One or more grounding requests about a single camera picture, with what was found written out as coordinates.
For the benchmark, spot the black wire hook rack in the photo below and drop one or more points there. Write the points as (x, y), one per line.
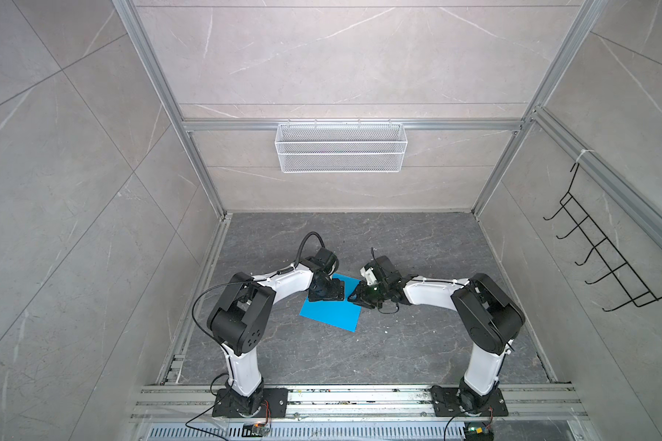
(616, 266)

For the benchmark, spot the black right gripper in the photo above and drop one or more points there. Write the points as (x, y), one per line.
(360, 297)

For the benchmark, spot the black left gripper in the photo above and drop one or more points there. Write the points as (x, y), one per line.
(338, 292)

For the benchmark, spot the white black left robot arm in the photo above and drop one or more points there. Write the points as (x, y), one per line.
(240, 317)

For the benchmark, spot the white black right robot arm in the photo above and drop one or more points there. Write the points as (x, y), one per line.
(491, 318)

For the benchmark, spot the white wire mesh basket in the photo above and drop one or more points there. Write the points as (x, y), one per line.
(324, 148)

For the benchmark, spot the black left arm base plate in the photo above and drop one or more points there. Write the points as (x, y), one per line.
(249, 402)

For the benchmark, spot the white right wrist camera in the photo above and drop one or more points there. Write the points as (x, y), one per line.
(367, 272)

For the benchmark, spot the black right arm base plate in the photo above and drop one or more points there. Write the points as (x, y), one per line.
(463, 401)

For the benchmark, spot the aluminium frame rail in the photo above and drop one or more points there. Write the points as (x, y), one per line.
(170, 373)

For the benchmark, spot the aluminium front rail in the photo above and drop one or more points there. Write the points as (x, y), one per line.
(336, 403)

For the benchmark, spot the blue square paper sheet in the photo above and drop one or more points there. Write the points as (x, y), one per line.
(340, 314)

